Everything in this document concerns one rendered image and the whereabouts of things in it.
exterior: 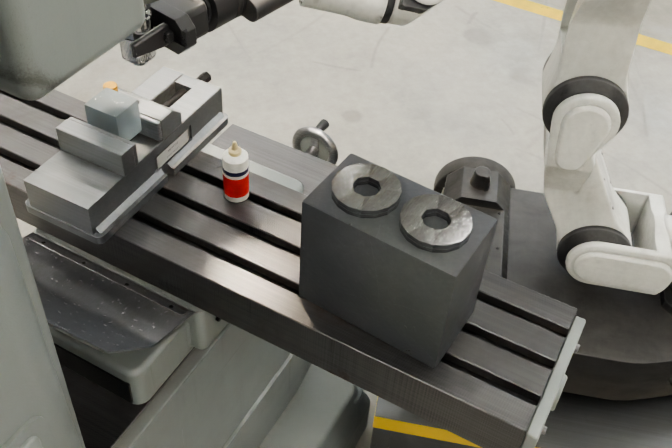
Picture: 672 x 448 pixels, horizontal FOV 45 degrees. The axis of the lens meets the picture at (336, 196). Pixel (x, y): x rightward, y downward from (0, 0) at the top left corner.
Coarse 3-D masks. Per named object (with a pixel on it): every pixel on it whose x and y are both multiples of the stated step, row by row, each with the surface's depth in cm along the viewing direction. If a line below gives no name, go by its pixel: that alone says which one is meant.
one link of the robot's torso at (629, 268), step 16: (624, 192) 169; (640, 192) 168; (640, 208) 171; (656, 208) 165; (640, 224) 171; (656, 224) 161; (640, 240) 169; (656, 240) 159; (576, 256) 160; (592, 256) 158; (608, 256) 157; (624, 256) 157; (640, 256) 156; (656, 256) 156; (576, 272) 161; (592, 272) 160; (608, 272) 160; (624, 272) 159; (640, 272) 158; (656, 272) 157; (624, 288) 163; (640, 288) 161; (656, 288) 160
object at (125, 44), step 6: (150, 24) 109; (138, 30) 108; (144, 30) 108; (132, 36) 108; (138, 36) 108; (120, 42) 110; (126, 42) 109; (126, 48) 110; (126, 54) 111; (150, 54) 111; (126, 60) 111; (132, 60) 111; (138, 60) 111; (144, 60) 111
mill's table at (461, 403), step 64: (0, 128) 139; (192, 192) 130; (256, 192) 131; (128, 256) 124; (192, 256) 120; (256, 256) 121; (256, 320) 117; (320, 320) 113; (512, 320) 115; (576, 320) 117; (384, 384) 111; (448, 384) 106; (512, 384) 107
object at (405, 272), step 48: (336, 192) 103; (384, 192) 103; (432, 192) 106; (336, 240) 104; (384, 240) 99; (432, 240) 97; (480, 240) 100; (336, 288) 110; (384, 288) 104; (432, 288) 99; (384, 336) 110; (432, 336) 104
